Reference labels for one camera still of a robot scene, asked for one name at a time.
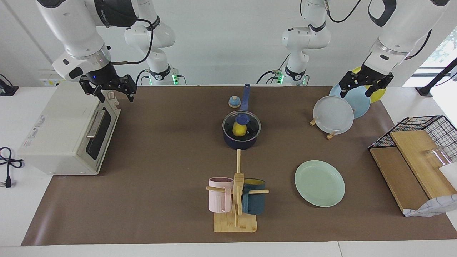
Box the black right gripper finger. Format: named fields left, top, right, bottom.
left=120, top=75, right=138, bottom=103
left=79, top=76, right=106, bottom=103

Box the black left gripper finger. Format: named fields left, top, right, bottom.
left=364, top=73, right=394, bottom=99
left=338, top=71, right=359, bottom=99

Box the glass lid with blue knob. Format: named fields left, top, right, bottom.
left=222, top=111, right=261, bottom=140

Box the yellow plate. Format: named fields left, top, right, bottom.
left=352, top=67, right=387, bottom=104

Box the light blue plate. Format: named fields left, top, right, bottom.
left=329, top=83, right=371, bottom=119

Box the grey plate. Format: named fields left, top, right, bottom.
left=313, top=96, right=355, bottom=135

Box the wooden plate rack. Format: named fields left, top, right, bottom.
left=310, top=116, right=338, bottom=140

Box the green plate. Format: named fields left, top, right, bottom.
left=295, top=160, right=346, bottom=208

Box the dark blue pot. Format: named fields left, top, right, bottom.
left=223, top=83, right=262, bottom=150

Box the white power strip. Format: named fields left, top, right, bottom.
left=39, top=69, right=72, bottom=87

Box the white toaster oven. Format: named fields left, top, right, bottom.
left=17, top=83, right=122, bottom=176

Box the brown table mat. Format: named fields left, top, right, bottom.
left=21, top=86, right=457, bottom=246

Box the black desk clamp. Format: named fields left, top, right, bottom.
left=0, top=73, right=19, bottom=97

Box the wooden shelf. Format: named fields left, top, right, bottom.
left=370, top=130, right=457, bottom=215

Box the clear glass cup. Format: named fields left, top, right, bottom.
left=425, top=146, right=452, bottom=168

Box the white cup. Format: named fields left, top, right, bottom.
left=439, top=162, right=457, bottom=190

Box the yellow lemon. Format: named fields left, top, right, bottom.
left=232, top=121, right=247, bottom=137

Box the pink mug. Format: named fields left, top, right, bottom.
left=208, top=177, right=234, bottom=213

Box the dark teal mug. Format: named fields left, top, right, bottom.
left=242, top=178, right=266, bottom=215

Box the wooden mug tree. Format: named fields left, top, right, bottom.
left=206, top=149, right=269, bottom=233

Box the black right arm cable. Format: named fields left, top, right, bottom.
left=107, top=16, right=155, bottom=65

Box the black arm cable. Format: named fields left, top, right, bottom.
left=323, top=0, right=433, bottom=60
left=107, top=16, right=155, bottom=65

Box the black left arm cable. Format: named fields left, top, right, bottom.
left=323, top=0, right=433, bottom=60

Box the black wire basket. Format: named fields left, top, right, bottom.
left=368, top=115, right=457, bottom=165

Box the black power cable with plug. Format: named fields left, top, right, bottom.
left=0, top=147, right=25, bottom=188

